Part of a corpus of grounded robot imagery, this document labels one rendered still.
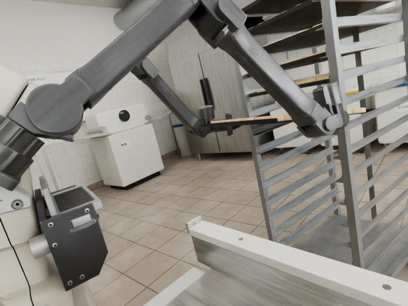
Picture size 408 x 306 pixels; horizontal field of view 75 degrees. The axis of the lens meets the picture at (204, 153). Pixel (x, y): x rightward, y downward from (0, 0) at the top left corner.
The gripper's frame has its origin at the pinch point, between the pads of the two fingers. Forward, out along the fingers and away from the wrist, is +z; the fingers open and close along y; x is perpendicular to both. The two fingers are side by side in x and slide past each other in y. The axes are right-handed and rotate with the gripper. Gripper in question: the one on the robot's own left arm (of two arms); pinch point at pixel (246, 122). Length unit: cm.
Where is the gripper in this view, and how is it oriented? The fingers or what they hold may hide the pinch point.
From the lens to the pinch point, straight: 124.4
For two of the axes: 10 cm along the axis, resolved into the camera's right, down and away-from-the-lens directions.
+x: -1.9, 1.5, -9.7
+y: 1.2, 9.9, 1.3
